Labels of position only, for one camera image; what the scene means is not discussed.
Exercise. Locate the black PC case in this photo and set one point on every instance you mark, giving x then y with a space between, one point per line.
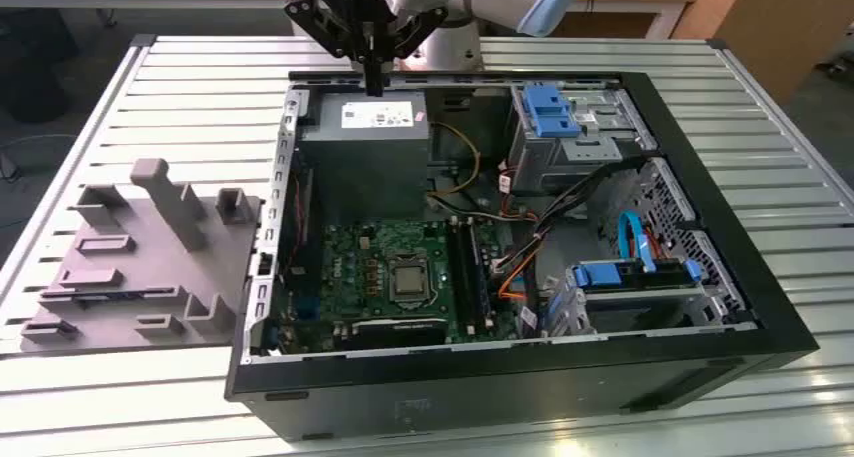
467 407

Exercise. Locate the grey parts rack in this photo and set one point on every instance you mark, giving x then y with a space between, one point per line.
154 277

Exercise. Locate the wooden cabinet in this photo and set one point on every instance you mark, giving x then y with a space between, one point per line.
774 22

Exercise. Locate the blue plastic drive latch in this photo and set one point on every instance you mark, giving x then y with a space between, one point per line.
547 109

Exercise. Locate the green motherboard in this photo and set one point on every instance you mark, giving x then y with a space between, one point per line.
414 237

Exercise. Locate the hard disk in blue carrier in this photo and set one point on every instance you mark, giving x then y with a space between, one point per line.
601 275

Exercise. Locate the silver CPU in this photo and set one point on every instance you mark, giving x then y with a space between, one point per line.
409 282

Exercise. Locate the metal drive cage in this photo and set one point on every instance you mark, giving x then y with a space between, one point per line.
601 152

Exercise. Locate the black RAM slot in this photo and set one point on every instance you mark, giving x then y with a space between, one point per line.
455 277

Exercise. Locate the installed RAM stick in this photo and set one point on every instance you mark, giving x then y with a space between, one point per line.
482 277

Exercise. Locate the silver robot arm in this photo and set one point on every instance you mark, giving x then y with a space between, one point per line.
454 42

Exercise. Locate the metal disk bay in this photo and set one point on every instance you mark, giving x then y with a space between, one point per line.
641 294

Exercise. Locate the black graphics card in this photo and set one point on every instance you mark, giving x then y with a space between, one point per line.
401 329

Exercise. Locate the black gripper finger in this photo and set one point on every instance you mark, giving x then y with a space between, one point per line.
327 37
417 34

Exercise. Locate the grey power supply unit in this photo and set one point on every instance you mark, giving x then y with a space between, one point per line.
363 177

